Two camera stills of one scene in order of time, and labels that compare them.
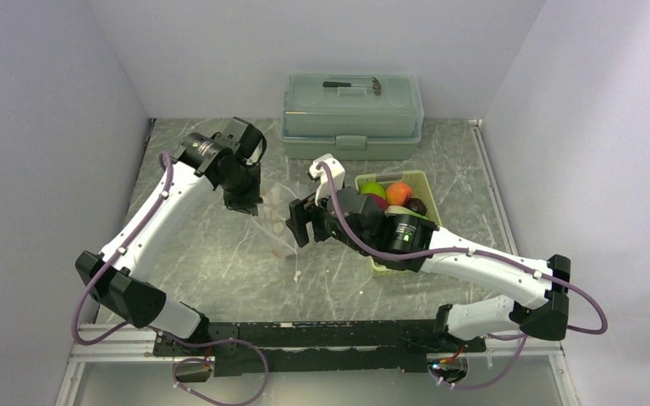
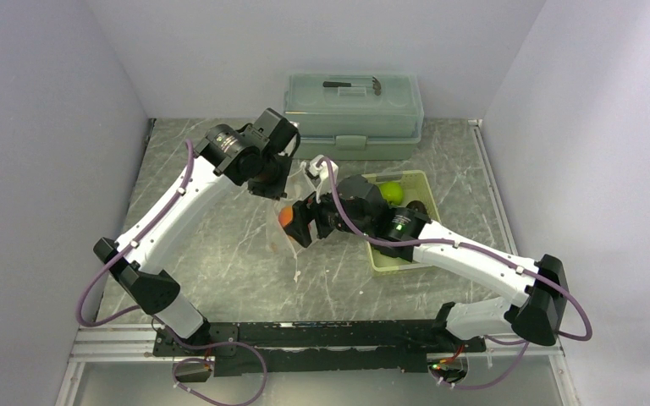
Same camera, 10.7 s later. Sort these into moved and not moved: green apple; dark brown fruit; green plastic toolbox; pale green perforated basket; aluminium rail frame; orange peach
Moved: orange peach; green apple
Not moved: green plastic toolbox; pale green perforated basket; dark brown fruit; aluminium rail frame
